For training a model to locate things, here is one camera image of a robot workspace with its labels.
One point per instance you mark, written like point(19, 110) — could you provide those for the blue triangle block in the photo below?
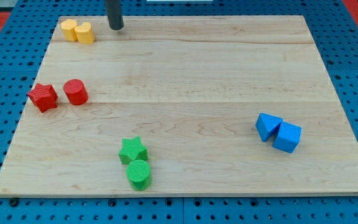
point(267, 125)

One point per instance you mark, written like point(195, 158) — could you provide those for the red cylinder block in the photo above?
point(76, 92)

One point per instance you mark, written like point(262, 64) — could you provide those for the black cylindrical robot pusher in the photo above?
point(114, 13)

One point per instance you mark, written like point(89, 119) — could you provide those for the yellow hexagon block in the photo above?
point(68, 28)

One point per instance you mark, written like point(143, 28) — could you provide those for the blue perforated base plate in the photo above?
point(25, 30)

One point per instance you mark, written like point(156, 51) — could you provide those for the light wooden board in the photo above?
point(192, 88)

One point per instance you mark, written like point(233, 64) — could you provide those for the red star block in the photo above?
point(44, 97)

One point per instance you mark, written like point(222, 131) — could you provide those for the green star block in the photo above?
point(132, 150)

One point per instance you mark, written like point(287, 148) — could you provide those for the blue cube block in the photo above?
point(287, 138)

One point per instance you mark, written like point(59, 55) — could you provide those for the yellow heart block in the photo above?
point(84, 33)

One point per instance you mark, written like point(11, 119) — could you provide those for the green cylinder block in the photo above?
point(138, 173)

